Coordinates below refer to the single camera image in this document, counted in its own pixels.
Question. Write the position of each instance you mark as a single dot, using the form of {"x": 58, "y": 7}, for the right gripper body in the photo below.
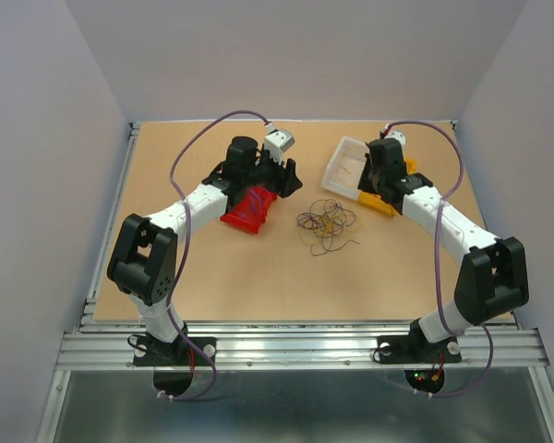
{"x": 370, "y": 177}

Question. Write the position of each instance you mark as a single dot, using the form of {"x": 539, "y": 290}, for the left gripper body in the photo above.
{"x": 266, "y": 173}

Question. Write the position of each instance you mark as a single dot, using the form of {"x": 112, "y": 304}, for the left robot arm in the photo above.
{"x": 143, "y": 263}

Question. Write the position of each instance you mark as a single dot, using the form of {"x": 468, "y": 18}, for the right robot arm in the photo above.
{"x": 492, "y": 278}

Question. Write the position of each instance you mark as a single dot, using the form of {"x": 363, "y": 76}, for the yellow plastic bin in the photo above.
{"x": 374, "y": 202}

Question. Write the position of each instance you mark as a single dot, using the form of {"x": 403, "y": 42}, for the white plastic bin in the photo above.
{"x": 345, "y": 167}

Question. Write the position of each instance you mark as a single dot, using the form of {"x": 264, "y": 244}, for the red plastic bin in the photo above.
{"x": 251, "y": 213}

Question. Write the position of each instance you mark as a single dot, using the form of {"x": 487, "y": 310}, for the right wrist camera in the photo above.
{"x": 389, "y": 132}

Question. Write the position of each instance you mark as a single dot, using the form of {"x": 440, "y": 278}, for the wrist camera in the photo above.
{"x": 277, "y": 142}
{"x": 389, "y": 132}

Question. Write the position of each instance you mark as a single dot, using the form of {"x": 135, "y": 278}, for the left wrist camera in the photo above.
{"x": 277, "y": 142}

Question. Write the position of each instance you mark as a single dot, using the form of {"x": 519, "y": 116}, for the aluminium mounting rail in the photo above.
{"x": 296, "y": 346}

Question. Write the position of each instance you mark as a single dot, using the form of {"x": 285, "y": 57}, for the left aluminium side rail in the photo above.
{"x": 100, "y": 269}

